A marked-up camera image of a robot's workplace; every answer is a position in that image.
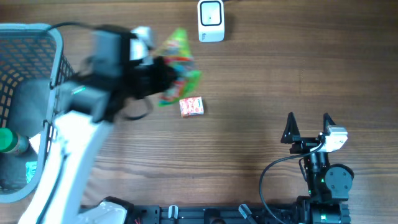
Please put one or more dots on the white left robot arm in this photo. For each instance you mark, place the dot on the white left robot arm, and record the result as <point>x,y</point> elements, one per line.
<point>121,67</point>

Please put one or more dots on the white barcode scanner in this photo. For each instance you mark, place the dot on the white barcode scanner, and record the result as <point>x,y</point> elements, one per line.
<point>211,20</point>

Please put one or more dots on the teal wet wipes pack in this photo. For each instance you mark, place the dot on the teal wet wipes pack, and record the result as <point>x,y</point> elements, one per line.
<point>31,167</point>

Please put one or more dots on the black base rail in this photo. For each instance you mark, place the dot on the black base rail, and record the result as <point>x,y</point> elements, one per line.
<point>107,212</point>

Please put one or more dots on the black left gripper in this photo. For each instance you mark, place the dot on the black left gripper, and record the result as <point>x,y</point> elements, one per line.
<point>157,82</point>

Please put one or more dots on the white blue carton box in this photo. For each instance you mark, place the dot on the white blue carton box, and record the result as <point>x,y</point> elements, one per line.
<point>35,142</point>

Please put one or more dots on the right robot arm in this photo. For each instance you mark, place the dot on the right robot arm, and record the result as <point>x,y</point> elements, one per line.
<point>328,184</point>

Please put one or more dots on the grey plastic mesh basket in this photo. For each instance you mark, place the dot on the grey plastic mesh basket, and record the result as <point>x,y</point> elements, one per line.
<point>32,66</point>

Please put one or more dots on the green lid jar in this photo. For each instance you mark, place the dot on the green lid jar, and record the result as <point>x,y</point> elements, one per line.
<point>12,142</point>

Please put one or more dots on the green Haribo gummy bag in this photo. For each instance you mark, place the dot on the green Haribo gummy bag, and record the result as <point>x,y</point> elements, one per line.
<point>177,55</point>

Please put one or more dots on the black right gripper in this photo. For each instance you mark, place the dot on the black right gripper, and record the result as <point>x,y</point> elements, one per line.
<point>292,135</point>

